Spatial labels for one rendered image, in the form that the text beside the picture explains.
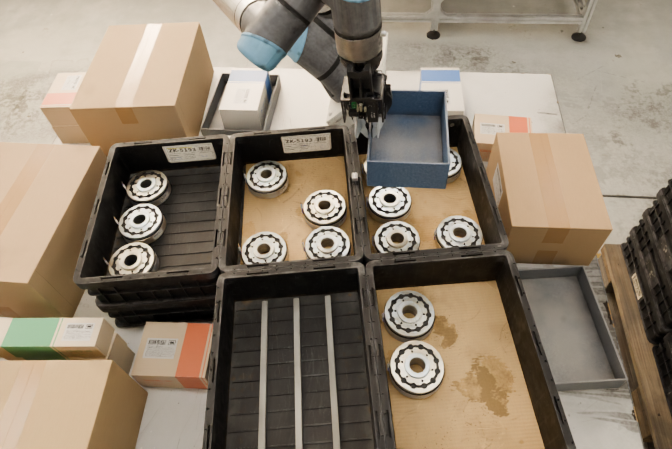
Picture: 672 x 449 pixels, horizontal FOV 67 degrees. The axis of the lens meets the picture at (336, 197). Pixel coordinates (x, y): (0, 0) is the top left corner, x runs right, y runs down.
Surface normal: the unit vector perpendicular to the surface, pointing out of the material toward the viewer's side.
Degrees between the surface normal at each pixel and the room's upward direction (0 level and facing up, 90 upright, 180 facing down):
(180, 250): 0
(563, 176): 0
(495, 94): 0
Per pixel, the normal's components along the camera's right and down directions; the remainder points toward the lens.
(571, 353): -0.05, -0.61
